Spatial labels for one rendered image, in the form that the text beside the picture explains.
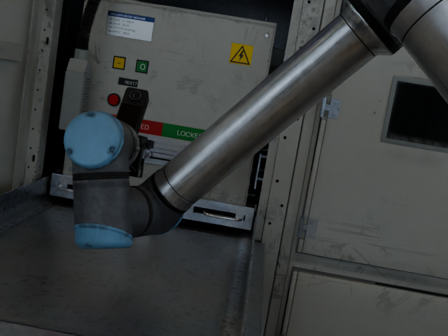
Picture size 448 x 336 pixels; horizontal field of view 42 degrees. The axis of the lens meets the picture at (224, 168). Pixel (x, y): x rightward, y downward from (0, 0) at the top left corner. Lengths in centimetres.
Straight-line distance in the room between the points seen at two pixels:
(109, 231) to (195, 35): 73
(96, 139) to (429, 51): 49
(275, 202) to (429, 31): 84
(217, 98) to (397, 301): 68
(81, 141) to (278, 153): 66
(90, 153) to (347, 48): 42
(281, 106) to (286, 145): 54
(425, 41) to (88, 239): 56
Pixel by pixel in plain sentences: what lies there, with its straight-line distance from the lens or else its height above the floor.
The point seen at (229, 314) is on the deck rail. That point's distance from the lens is 102.
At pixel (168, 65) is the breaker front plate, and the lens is 152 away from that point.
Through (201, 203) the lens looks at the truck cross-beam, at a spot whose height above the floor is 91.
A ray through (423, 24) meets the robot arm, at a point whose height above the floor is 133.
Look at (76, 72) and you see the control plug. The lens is 147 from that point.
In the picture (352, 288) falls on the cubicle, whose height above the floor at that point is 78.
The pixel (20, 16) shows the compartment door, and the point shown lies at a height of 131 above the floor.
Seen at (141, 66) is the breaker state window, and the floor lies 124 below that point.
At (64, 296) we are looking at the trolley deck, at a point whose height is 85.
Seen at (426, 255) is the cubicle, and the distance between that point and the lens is 154.
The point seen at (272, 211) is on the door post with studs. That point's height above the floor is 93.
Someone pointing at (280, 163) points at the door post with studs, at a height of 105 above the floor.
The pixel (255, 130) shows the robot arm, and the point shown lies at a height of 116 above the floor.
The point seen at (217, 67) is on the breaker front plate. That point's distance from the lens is 151.
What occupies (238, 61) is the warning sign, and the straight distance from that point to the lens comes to 150.
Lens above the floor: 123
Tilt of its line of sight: 8 degrees down
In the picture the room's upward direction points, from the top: 9 degrees clockwise
